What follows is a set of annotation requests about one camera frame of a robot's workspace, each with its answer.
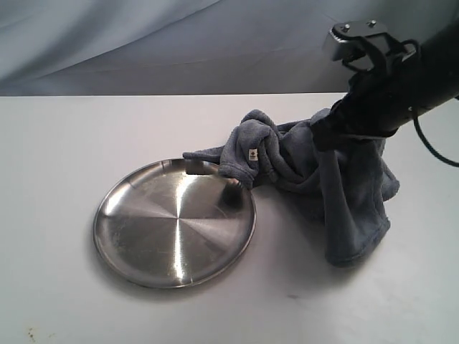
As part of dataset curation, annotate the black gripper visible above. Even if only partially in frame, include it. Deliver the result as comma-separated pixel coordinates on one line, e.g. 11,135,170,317
310,70,412,151

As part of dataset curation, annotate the blue fleece towel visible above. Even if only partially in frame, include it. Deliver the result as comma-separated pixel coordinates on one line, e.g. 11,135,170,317
183,108,399,267

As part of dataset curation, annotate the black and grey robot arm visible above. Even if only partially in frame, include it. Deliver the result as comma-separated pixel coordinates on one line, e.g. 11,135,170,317
311,20,458,151

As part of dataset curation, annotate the round stainless steel plate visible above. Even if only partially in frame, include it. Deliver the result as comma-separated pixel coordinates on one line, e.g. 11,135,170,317
93,158,256,290

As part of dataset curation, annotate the grey backdrop cloth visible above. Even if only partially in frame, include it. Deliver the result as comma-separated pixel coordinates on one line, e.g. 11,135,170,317
1,1,458,96

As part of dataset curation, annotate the black camera cable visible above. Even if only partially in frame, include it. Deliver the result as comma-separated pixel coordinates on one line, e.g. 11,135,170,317
340,37,459,166

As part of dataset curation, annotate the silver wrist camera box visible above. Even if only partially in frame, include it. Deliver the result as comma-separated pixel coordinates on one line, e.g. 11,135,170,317
322,19,387,62

